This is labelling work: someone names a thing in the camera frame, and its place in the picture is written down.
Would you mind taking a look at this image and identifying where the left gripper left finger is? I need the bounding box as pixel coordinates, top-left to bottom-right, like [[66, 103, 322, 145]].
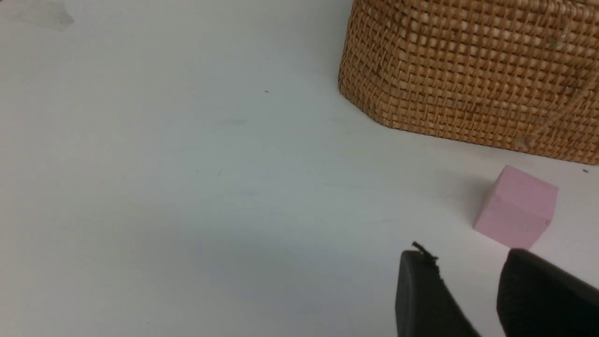
[[395, 242, 480, 337]]

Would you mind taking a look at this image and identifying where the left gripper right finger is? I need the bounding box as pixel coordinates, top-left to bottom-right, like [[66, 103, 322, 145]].
[[497, 248, 599, 337]]

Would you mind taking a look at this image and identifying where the pink foam cube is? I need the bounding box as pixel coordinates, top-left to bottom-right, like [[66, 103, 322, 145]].
[[473, 166, 559, 250]]

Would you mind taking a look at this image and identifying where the woven wicker basket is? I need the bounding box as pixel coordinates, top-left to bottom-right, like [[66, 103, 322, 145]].
[[338, 0, 599, 166]]

